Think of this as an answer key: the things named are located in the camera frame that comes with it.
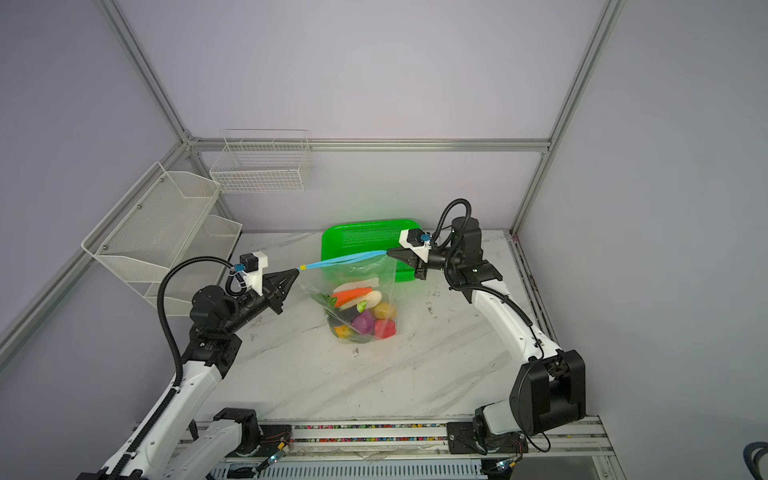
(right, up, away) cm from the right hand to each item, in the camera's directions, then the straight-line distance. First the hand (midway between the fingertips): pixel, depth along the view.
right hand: (390, 248), depth 72 cm
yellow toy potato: (-2, -18, +15) cm, 23 cm away
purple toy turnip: (-8, -20, +10) cm, 24 cm away
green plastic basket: (-16, +5, +39) cm, 42 cm away
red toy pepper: (-2, -23, +12) cm, 26 cm away
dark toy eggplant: (-13, -18, +8) cm, 24 cm away
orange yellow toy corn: (-14, -24, +14) cm, 31 cm away
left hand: (-23, -6, 0) cm, 24 cm away
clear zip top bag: (-19, -8, +2) cm, 21 cm away
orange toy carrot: (-14, -14, +10) cm, 22 cm away
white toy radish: (-6, -15, +14) cm, 22 cm away
